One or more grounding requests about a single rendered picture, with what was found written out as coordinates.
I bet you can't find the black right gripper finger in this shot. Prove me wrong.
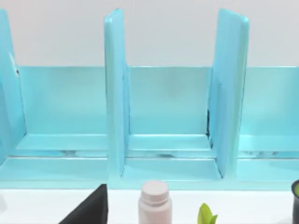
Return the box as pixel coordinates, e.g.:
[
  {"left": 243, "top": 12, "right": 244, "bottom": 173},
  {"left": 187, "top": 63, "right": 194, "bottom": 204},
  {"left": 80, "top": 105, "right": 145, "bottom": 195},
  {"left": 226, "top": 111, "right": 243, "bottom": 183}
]
[{"left": 58, "top": 183, "right": 110, "bottom": 224}]

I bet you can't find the pale pink bottle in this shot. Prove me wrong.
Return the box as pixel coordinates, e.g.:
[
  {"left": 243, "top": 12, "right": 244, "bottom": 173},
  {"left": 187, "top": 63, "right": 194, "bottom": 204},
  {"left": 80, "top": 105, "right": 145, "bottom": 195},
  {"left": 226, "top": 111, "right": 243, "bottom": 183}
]
[{"left": 138, "top": 180, "right": 172, "bottom": 224}]

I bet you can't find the light blue rack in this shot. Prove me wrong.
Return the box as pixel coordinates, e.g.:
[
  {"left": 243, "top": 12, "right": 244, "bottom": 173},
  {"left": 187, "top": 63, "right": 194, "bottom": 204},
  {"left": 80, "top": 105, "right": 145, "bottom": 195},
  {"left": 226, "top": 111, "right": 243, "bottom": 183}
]
[{"left": 0, "top": 8, "right": 299, "bottom": 190}]

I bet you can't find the green plant leaf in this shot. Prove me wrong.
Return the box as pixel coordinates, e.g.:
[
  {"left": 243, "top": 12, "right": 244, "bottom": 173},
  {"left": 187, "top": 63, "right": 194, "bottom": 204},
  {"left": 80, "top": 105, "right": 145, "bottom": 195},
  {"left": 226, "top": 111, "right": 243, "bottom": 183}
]
[{"left": 198, "top": 203, "right": 219, "bottom": 224}]

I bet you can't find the black plant pot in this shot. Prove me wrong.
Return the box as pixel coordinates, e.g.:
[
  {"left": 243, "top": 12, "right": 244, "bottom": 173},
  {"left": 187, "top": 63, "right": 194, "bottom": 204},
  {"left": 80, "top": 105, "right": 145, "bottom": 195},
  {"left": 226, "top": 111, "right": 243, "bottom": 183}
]
[{"left": 291, "top": 179, "right": 299, "bottom": 224}]

